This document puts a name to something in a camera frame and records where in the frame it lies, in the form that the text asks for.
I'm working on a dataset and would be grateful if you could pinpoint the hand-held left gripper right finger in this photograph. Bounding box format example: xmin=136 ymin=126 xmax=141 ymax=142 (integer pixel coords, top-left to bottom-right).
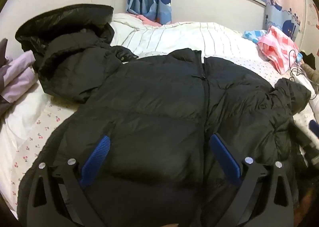
xmin=209 ymin=133 xmax=296 ymax=227

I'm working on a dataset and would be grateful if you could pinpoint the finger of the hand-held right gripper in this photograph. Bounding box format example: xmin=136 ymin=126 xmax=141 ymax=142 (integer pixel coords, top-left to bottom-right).
xmin=308 ymin=120 xmax=319 ymax=139
xmin=289 ymin=121 xmax=319 ymax=168

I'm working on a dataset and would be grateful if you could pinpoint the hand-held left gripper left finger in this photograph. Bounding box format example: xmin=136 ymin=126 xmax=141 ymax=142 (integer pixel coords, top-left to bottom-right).
xmin=26 ymin=135 xmax=111 ymax=227

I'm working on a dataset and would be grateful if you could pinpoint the black matte puffer jacket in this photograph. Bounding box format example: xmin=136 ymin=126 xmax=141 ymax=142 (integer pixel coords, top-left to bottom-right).
xmin=17 ymin=49 xmax=312 ymax=227

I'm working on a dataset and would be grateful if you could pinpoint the cherry print bed sheet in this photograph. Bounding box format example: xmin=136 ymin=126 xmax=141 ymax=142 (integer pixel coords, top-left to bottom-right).
xmin=10 ymin=54 xmax=319 ymax=217

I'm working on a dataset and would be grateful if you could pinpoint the small black item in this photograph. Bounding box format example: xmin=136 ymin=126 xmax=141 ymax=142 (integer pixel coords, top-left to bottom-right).
xmin=300 ymin=51 xmax=318 ymax=68

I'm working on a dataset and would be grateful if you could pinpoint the pink checked plastic bag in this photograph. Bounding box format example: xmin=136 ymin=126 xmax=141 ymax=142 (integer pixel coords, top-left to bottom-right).
xmin=257 ymin=26 xmax=299 ymax=75

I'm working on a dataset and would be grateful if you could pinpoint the black jacket with shiny lining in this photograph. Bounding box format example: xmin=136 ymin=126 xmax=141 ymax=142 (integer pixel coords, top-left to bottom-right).
xmin=15 ymin=4 xmax=139 ymax=104

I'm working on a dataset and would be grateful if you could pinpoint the light blue patterned cloth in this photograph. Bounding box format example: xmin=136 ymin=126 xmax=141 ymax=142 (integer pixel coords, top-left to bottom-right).
xmin=243 ymin=30 xmax=267 ymax=43

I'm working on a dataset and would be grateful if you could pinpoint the purple and lilac jacket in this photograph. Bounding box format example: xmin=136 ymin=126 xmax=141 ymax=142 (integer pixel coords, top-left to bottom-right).
xmin=0 ymin=38 xmax=38 ymax=118

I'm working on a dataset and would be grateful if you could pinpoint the pink and blue cartoon curtain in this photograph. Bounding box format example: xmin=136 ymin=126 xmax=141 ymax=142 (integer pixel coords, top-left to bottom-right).
xmin=264 ymin=0 xmax=307 ymax=43

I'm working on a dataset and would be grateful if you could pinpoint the white striped duvet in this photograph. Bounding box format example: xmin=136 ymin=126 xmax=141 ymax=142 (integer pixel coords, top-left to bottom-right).
xmin=0 ymin=13 xmax=260 ymax=192

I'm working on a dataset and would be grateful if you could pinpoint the pink cloth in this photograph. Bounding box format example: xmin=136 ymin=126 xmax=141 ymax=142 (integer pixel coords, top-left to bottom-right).
xmin=136 ymin=14 xmax=162 ymax=27

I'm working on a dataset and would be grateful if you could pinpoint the black cable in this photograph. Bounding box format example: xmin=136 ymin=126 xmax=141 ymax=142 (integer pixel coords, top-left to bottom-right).
xmin=287 ymin=50 xmax=312 ymax=85

